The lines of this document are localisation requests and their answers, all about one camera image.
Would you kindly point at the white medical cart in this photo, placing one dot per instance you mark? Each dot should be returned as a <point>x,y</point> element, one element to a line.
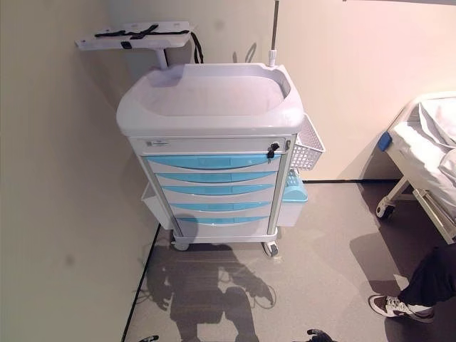
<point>199,123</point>

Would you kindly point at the blue lidded waste bin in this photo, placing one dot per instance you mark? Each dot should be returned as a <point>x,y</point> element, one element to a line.
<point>294,194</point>

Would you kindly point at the black keys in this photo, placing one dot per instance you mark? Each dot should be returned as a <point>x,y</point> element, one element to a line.
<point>272,149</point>

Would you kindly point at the metal IV pole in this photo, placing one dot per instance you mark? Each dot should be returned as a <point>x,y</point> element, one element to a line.
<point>275,28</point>

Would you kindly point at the white side bin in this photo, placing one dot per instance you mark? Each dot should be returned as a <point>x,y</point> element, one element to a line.
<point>153,206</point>

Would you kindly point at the blue bed corner bumper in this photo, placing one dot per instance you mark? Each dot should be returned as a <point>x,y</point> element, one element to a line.
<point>384,142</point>

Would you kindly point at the white bed caster wheel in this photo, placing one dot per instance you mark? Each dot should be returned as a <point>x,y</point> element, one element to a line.
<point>385,211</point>

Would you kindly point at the brown white sneaker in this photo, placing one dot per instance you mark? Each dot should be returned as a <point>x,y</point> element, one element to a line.
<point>392,306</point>

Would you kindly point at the white lockable cart drawer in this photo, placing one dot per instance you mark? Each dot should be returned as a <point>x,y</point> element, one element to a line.
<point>213,145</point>

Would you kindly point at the white cart caster wheel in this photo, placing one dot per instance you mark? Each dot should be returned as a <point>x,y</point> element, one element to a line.
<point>181,246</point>
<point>271,248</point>

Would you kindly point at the black trouser leg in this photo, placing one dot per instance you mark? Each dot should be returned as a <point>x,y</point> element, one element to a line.
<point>431,278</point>

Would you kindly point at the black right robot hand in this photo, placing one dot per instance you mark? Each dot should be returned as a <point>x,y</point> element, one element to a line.
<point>318,336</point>

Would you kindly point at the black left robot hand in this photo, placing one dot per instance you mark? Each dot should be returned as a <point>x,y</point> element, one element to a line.
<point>151,339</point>

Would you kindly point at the white hospital bed frame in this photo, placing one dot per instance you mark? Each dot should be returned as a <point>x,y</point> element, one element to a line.
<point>393,192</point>

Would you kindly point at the white shelf on post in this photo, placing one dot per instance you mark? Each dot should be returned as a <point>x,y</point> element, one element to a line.
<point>107,42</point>

